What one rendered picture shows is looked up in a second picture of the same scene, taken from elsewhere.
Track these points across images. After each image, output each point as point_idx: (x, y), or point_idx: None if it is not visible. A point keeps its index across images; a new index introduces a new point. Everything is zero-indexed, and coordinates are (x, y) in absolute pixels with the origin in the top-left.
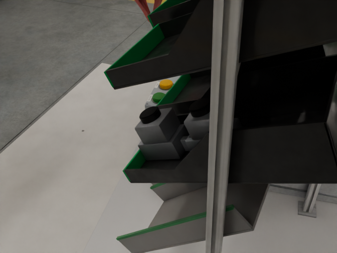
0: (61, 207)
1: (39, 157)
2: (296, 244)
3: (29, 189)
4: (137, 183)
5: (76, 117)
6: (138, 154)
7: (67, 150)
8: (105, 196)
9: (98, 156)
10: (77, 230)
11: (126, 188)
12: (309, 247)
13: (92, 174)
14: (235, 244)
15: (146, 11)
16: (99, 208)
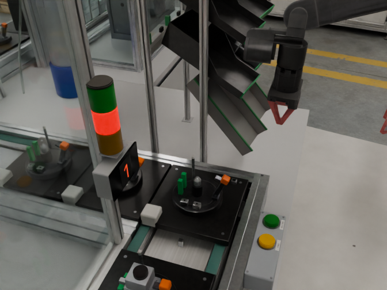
0: (330, 176)
1: (379, 216)
2: (173, 152)
3: (364, 190)
4: (277, 190)
5: (373, 267)
6: None
7: (356, 222)
8: (300, 182)
9: (321, 214)
10: (310, 164)
11: (285, 186)
12: (166, 151)
13: (318, 198)
14: (208, 153)
15: (284, 113)
16: (301, 175)
